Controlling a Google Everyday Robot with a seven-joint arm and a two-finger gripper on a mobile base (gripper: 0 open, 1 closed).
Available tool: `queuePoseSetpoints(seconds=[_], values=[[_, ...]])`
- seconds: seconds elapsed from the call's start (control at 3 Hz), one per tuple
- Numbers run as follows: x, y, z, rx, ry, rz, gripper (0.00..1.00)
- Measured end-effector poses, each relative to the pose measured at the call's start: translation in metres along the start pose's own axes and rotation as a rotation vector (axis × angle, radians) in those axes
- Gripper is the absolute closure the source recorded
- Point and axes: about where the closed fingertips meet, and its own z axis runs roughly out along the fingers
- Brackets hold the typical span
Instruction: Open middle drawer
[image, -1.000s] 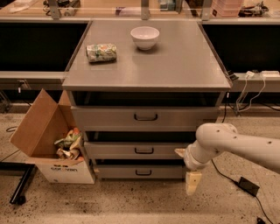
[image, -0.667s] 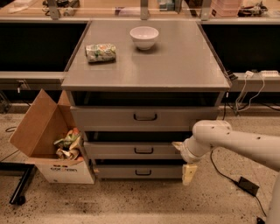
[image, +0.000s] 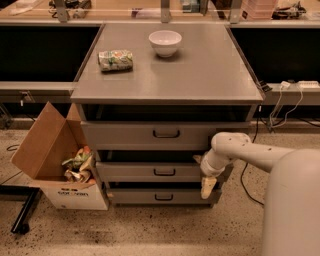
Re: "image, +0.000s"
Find black floor cable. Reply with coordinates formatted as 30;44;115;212
240;116;265;207

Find grey drawer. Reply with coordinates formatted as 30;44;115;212
81;121;249;151
96;162;204;182
107;189;222;205

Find grey bottom drawer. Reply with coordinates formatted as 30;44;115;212
107;189;222;205

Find black tool on shelf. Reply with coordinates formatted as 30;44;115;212
272;1;307;20

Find white ceramic bowl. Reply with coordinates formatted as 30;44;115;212
149;30;182;57

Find green snack bag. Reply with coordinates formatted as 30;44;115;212
97;50;133;72

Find white power strip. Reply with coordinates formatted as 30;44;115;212
298;81;320;89

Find pink plastic container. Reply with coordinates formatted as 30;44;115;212
240;0;277;20

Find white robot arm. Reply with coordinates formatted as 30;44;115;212
194;132;320;256

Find grey top drawer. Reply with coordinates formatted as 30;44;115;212
81;121;249;151

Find grey drawer cabinet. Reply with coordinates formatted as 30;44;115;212
71;22;263;194

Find white charger cable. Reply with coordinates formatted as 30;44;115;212
268;80;305;130

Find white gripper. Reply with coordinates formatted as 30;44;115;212
193;149;227;199

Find open cardboard box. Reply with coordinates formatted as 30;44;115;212
11;103;109;210

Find crumpled wrappers in box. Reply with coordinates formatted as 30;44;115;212
62;146;94;183

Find black metal stand leg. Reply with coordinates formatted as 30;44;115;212
0;185;40;235

